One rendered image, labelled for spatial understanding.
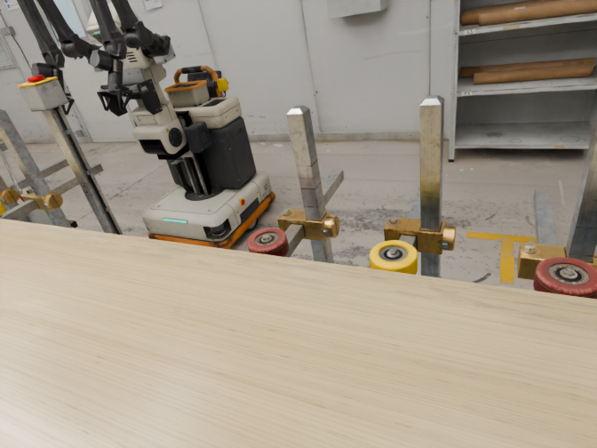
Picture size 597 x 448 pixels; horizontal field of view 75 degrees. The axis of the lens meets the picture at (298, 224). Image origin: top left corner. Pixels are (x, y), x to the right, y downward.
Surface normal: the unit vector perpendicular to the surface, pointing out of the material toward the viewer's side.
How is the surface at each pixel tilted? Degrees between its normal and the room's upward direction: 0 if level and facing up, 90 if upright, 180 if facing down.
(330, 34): 90
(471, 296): 0
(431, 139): 90
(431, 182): 90
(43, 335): 0
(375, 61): 90
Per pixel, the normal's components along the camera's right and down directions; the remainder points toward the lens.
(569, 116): -0.40, 0.54
